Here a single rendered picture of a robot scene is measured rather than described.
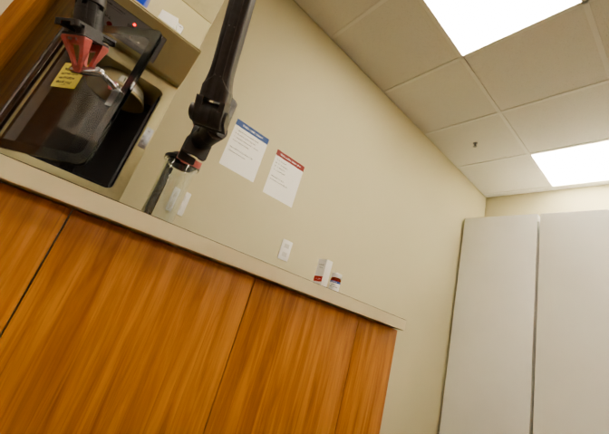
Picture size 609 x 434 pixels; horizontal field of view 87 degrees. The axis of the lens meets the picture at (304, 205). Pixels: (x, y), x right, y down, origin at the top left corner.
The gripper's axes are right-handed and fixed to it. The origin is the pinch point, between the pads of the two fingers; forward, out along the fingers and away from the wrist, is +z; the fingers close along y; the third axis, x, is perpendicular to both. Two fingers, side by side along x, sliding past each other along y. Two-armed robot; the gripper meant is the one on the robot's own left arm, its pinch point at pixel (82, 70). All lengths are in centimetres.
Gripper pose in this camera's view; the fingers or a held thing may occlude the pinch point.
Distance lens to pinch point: 94.4
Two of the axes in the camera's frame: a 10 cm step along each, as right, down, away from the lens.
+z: -2.0, 9.8, 0.8
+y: -2.4, 0.3, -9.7
